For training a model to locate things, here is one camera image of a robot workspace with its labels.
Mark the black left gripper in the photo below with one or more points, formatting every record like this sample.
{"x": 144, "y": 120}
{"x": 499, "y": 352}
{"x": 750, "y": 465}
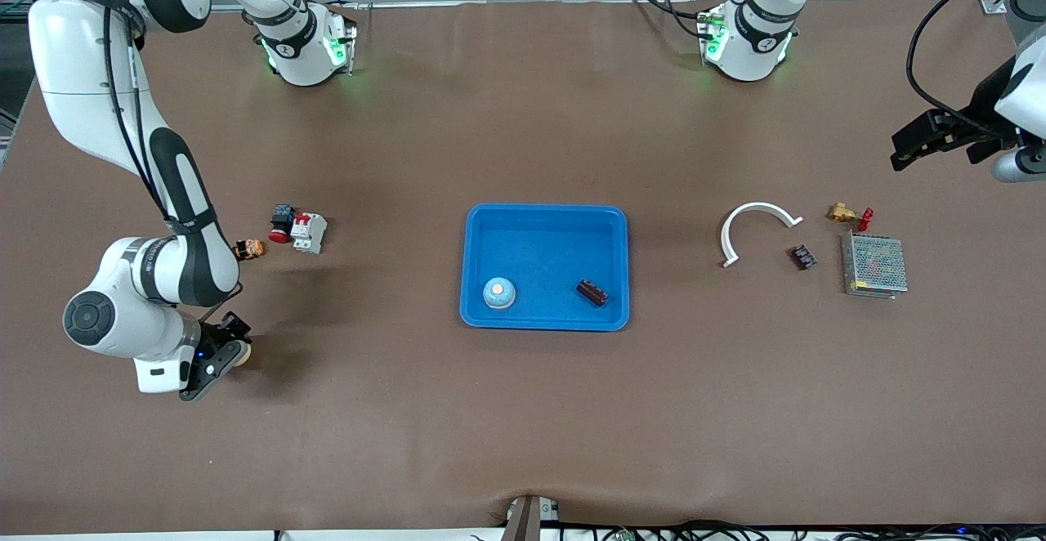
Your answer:
{"x": 986, "y": 101}

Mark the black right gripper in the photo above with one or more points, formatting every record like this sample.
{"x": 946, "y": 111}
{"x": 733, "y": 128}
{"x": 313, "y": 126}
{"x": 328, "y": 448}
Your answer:
{"x": 219, "y": 333}

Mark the light blue desk bell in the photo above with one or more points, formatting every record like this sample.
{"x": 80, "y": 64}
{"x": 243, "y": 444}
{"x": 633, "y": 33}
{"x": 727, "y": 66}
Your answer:
{"x": 243, "y": 355}
{"x": 498, "y": 293}

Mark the dark brown cylindrical capacitor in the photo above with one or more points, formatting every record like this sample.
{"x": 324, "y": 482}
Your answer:
{"x": 592, "y": 292}

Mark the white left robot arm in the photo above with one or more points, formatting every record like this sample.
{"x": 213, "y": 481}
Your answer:
{"x": 748, "y": 42}

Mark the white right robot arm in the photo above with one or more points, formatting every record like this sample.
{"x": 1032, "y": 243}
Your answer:
{"x": 82, "y": 75}

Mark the small dark capacitor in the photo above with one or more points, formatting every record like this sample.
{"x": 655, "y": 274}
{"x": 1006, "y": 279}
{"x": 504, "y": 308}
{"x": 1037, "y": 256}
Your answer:
{"x": 802, "y": 257}

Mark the red emergency stop orange body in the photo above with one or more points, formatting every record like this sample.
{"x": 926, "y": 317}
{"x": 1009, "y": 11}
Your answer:
{"x": 252, "y": 248}

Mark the red push button black body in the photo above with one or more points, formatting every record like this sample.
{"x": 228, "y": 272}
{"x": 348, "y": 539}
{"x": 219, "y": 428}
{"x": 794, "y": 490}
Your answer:
{"x": 282, "y": 218}

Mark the white red circuit breaker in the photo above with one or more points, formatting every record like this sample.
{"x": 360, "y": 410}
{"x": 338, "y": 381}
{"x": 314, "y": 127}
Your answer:
{"x": 309, "y": 233}

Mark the metal mesh power supply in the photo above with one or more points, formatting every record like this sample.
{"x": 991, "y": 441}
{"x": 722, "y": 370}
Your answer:
{"x": 874, "y": 263}

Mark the white curved plastic arc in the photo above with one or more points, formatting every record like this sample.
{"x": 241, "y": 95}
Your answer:
{"x": 762, "y": 206}

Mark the blue plastic tray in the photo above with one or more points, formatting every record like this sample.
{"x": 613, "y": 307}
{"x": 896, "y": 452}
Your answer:
{"x": 539, "y": 230}

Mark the metal table edge clamp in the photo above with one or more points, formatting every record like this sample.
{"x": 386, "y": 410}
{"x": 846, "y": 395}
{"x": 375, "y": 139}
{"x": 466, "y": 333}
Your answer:
{"x": 523, "y": 520}

